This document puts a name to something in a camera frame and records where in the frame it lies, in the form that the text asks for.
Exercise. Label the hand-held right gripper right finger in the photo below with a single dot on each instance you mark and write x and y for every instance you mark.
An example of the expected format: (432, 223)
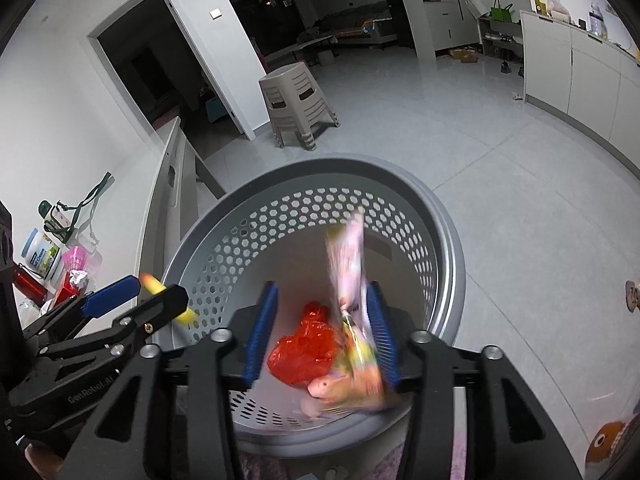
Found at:
(382, 330)

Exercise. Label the shoe rack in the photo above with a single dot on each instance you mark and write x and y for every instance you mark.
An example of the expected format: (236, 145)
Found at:
(500, 37)

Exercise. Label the stack of beige plastic stools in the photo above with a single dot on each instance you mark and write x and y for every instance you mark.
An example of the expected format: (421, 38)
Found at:
(295, 100)

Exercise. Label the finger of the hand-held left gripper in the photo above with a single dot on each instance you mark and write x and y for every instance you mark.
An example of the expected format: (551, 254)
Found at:
(160, 306)
(110, 296)

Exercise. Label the pink pig toy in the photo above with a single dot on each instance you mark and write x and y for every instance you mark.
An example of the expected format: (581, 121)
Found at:
(325, 388)

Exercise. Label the red plastic bag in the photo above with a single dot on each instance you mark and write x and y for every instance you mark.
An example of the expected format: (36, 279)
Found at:
(305, 350)

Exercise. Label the white paper bag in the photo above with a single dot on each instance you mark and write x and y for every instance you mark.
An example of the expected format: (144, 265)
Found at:
(477, 7)

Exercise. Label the cartoon floor sticker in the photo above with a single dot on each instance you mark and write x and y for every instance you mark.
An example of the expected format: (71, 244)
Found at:
(633, 295)

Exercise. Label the white light switch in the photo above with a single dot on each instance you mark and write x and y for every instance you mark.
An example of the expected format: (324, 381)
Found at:
(216, 13)

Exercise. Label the white sideboard cabinet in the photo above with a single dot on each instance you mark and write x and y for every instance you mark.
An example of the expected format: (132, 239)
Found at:
(590, 90)

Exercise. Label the white plastic bag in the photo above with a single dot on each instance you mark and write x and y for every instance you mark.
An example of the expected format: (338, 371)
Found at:
(557, 9)

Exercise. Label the yellow box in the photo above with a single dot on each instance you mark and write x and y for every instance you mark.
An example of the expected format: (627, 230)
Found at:
(539, 5)

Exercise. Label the white blue cream tub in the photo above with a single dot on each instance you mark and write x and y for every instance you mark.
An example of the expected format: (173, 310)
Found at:
(42, 255)

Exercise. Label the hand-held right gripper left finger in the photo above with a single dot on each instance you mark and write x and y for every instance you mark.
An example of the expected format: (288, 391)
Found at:
(260, 335)

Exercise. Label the cardboard boxes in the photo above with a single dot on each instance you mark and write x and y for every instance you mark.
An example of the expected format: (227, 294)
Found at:
(462, 55)

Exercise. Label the white shelf cabinet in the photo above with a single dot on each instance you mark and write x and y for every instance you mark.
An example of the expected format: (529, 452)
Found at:
(442, 20)

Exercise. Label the red cardboard box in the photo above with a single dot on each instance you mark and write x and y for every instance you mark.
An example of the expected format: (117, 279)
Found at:
(65, 296)

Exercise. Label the white pump bottle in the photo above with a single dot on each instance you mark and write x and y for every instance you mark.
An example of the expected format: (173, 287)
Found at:
(598, 21)

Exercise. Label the orange fish floor sticker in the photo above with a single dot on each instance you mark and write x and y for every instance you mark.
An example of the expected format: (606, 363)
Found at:
(607, 445)

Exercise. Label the grey perforated laundry basket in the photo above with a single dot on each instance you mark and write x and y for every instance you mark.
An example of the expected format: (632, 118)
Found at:
(300, 175)

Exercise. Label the silver foil wrapper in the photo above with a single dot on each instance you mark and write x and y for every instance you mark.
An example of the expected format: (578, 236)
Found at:
(78, 279)

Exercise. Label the small pink plastic basket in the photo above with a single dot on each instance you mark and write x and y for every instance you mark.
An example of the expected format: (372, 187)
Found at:
(79, 259)

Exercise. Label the person's left hand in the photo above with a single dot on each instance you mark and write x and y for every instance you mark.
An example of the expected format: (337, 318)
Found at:
(45, 462)

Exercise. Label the red metal bottle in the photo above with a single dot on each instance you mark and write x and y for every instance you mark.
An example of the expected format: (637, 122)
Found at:
(30, 284)

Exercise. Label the pink snack packet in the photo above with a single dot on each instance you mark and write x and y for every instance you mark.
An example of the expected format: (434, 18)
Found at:
(350, 270)

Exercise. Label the dark sofa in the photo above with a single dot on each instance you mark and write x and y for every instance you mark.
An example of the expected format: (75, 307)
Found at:
(350, 20)

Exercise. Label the low white table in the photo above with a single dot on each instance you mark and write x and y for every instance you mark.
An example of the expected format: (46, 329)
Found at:
(315, 41)

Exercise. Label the grey door frame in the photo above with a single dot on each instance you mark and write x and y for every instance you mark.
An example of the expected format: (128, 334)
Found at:
(225, 70)

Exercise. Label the green tote bag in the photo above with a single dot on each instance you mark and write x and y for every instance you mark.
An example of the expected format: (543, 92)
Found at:
(502, 12)

